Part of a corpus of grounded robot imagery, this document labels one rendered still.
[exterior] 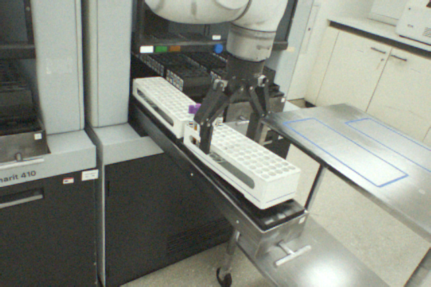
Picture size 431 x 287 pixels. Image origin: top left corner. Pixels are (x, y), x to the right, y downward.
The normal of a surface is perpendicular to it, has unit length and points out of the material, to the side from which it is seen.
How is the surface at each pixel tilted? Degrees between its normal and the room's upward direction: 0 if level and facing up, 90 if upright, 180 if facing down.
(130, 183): 90
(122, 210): 90
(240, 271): 0
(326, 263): 0
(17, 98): 90
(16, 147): 90
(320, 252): 0
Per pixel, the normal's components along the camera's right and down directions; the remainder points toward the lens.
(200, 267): 0.15, -0.85
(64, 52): 0.56, 0.49
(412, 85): -0.81, 0.18
